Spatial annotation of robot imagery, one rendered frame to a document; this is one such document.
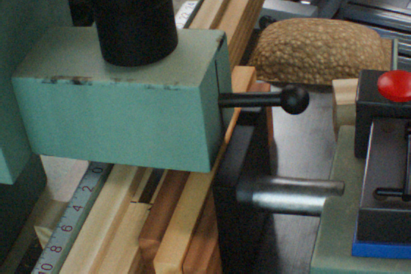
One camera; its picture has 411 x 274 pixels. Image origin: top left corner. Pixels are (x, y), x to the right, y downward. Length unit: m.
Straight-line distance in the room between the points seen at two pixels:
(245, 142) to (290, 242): 0.10
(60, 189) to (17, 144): 0.25
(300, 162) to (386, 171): 0.17
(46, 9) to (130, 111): 0.12
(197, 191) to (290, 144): 0.14
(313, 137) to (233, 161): 0.18
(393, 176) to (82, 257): 0.20
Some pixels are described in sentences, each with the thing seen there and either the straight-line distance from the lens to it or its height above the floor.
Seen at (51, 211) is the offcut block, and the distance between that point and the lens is 0.68.
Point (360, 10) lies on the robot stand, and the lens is 1.16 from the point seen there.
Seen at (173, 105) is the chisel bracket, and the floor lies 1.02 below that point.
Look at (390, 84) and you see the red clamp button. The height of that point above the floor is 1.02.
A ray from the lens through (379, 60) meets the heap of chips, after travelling 0.68.
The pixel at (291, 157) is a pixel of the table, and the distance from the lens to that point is 0.59.
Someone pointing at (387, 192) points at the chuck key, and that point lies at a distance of 0.40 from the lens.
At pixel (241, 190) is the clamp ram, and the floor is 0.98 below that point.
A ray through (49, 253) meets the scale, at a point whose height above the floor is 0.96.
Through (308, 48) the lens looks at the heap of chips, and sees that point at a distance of 0.68.
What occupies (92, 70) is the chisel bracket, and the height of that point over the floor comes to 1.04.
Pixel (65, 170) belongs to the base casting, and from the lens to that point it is 0.78.
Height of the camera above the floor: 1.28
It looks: 36 degrees down
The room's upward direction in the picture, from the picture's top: 8 degrees counter-clockwise
